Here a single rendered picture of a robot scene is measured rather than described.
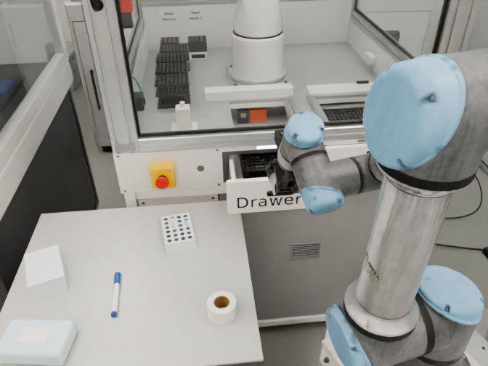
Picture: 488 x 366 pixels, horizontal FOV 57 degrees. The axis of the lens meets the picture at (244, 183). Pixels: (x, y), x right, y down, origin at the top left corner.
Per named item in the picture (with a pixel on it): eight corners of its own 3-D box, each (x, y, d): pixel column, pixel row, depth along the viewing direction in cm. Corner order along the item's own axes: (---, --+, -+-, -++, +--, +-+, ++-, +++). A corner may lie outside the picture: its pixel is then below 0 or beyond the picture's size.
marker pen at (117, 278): (118, 317, 108) (116, 313, 108) (110, 318, 108) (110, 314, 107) (121, 275, 120) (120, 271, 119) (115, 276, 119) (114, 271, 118)
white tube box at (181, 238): (196, 249, 127) (195, 239, 125) (166, 255, 126) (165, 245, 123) (189, 221, 137) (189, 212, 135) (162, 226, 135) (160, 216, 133)
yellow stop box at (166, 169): (175, 189, 137) (173, 169, 133) (151, 190, 137) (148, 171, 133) (176, 179, 141) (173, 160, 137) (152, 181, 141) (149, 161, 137)
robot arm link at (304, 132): (294, 151, 84) (280, 112, 87) (285, 173, 94) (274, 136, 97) (333, 141, 85) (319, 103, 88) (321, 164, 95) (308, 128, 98)
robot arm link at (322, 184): (369, 195, 85) (348, 143, 88) (314, 208, 82) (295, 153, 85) (352, 208, 92) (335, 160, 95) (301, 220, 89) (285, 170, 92)
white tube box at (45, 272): (69, 290, 116) (64, 275, 113) (33, 301, 113) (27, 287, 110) (62, 258, 125) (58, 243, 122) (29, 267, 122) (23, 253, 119)
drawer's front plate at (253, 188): (326, 207, 133) (330, 176, 126) (227, 214, 131) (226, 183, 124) (324, 203, 134) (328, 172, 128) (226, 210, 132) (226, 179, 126)
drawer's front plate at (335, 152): (409, 172, 147) (417, 142, 141) (322, 178, 145) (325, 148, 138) (407, 169, 148) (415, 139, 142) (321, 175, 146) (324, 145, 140)
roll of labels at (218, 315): (215, 330, 105) (214, 319, 103) (202, 308, 110) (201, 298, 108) (242, 317, 108) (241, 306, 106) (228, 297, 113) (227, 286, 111)
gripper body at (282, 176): (273, 196, 110) (279, 179, 98) (269, 163, 113) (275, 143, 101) (304, 194, 110) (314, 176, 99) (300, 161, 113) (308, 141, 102)
